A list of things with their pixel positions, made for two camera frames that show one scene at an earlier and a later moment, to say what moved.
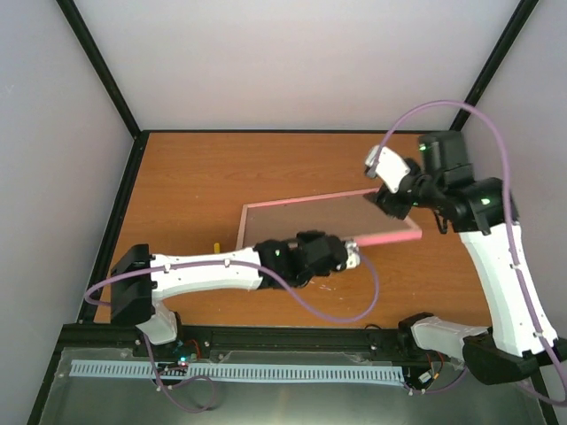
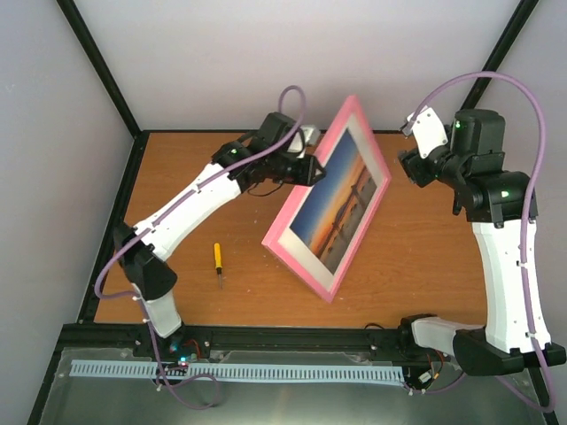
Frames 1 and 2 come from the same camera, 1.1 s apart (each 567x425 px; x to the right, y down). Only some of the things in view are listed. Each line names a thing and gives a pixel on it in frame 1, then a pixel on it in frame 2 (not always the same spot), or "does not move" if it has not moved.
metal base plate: (430, 395) does not move
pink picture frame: (352, 216) to (363, 135)
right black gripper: (387, 204) to (412, 167)
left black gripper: (306, 236) to (307, 174)
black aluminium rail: (250, 337) does not move
